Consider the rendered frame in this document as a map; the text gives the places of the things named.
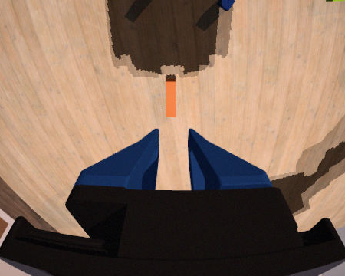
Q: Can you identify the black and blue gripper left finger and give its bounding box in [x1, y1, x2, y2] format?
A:
[74, 129, 159, 190]

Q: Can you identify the small blue cube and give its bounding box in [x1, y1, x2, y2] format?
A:
[217, 0, 235, 11]

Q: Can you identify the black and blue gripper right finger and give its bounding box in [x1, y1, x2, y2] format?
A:
[188, 128, 273, 190]

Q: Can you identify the orange rod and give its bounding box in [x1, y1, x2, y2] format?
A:
[166, 79, 176, 117]

